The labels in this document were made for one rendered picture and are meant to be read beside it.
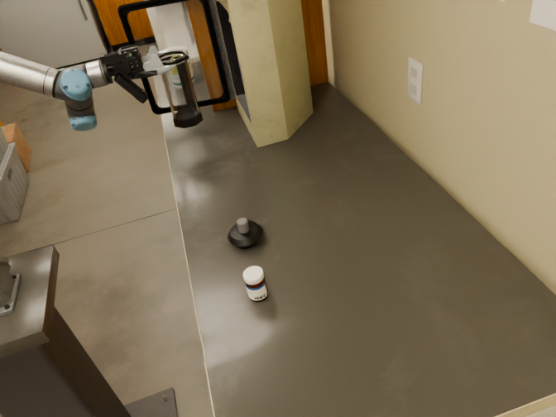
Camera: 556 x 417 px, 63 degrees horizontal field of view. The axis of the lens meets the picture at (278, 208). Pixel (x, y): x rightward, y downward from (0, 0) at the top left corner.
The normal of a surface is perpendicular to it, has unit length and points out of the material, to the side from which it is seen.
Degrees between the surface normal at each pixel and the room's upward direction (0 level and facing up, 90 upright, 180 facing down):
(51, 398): 90
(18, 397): 90
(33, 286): 0
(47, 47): 90
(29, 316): 0
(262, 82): 90
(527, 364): 0
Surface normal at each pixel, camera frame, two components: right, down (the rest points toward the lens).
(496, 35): -0.95, 0.29
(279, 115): 0.27, 0.56
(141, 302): -0.15, -0.78
